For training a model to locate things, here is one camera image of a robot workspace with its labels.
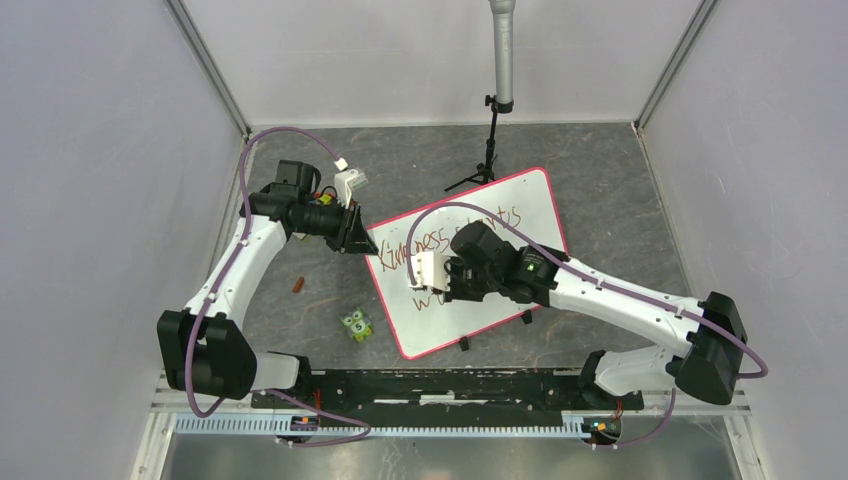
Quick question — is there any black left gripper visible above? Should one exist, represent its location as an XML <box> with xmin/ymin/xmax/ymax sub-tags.
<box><xmin>295</xmin><ymin>195</ymin><xmax>378</xmax><ymax>256</ymax></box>

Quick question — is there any brown marker cap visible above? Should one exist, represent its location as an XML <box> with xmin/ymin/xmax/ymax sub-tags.
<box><xmin>292</xmin><ymin>277</ymin><xmax>305</xmax><ymax>293</ymax></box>

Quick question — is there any white board with pink frame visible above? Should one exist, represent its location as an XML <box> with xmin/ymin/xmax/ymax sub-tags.
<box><xmin>366</xmin><ymin>167</ymin><xmax>567</xmax><ymax>360</ymax></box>

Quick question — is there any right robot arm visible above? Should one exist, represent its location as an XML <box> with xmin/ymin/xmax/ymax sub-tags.
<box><xmin>436</xmin><ymin>221</ymin><xmax>747</xmax><ymax>408</ymax></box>

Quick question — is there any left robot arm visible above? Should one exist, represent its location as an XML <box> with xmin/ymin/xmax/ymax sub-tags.
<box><xmin>157</xmin><ymin>160</ymin><xmax>378</xmax><ymax>408</ymax></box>

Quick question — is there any green owl number toy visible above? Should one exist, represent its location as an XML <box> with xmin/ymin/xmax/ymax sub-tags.
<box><xmin>340</xmin><ymin>307</ymin><xmax>373</xmax><ymax>343</ymax></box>

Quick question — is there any black tripod stand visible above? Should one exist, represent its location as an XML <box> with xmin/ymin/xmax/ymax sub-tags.
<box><xmin>444</xmin><ymin>95</ymin><xmax>500</xmax><ymax>192</ymax></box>

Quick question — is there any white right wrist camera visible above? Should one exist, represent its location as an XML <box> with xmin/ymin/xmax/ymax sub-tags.
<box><xmin>408</xmin><ymin>251</ymin><xmax>450</xmax><ymax>293</ymax></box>

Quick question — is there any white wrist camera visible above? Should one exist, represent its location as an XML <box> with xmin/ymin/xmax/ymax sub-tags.
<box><xmin>408</xmin><ymin>251</ymin><xmax>450</xmax><ymax>293</ymax></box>
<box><xmin>333</xmin><ymin>157</ymin><xmax>368</xmax><ymax>208</ymax></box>

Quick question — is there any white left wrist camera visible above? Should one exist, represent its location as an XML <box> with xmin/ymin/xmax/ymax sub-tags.
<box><xmin>333</xmin><ymin>157</ymin><xmax>368</xmax><ymax>208</ymax></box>

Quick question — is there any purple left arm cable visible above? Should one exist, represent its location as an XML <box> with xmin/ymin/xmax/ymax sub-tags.
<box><xmin>184</xmin><ymin>127</ymin><xmax>374</xmax><ymax>448</ymax></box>

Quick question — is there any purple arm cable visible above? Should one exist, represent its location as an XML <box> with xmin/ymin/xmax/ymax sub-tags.
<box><xmin>184</xmin><ymin>127</ymin><xmax>374</xmax><ymax>448</ymax></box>
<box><xmin>405</xmin><ymin>201</ymin><xmax>770</xmax><ymax>452</ymax></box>

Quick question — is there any white slotted cable duct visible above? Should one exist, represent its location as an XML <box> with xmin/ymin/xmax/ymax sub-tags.
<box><xmin>173</xmin><ymin>410</ymin><xmax>624</xmax><ymax>439</ymax></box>

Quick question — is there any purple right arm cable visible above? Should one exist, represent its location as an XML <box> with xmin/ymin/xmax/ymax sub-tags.
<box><xmin>405</xmin><ymin>201</ymin><xmax>770</xmax><ymax>452</ymax></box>

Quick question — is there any grey camera pole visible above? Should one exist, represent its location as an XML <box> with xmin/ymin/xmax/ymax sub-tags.
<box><xmin>489</xmin><ymin>0</ymin><xmax>516</xmax><ymax>114</ymax></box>

